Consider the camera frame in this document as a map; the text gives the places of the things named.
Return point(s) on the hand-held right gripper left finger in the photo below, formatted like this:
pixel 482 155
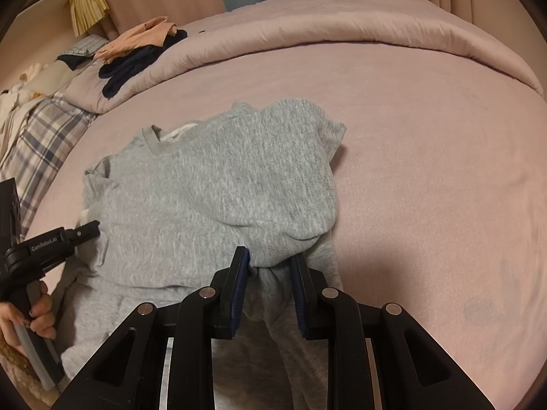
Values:
pixel 240 290

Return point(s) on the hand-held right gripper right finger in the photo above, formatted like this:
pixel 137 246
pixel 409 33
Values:
pixel 301 299

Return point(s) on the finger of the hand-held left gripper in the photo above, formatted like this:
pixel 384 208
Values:
pixel 85 231

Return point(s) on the grey printed sweatshirt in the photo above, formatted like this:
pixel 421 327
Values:
pixel 205 196

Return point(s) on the dark folded clothes on headboard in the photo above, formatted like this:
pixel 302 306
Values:
pixel 85 49

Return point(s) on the person's left hand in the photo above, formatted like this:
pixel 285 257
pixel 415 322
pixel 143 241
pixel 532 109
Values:
pixel 40 316

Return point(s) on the plaid pillow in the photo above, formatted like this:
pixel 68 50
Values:
pixel 47 136

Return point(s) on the beige fuzzy cloth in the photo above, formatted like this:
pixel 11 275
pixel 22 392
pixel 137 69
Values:
pixel 10 367

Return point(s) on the grey-green pillow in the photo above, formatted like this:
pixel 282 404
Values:
pixel 53 74

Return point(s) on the navy folded garment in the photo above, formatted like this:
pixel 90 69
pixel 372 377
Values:
pixel 132 66

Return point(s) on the peach folded garment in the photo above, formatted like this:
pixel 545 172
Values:
pixel 136 36

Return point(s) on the yellow striped hanging cloth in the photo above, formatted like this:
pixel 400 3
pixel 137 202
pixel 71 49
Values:
pixel 87 6

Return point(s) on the pink quilt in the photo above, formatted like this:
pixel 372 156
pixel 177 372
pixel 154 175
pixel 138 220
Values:
pixel 299 21

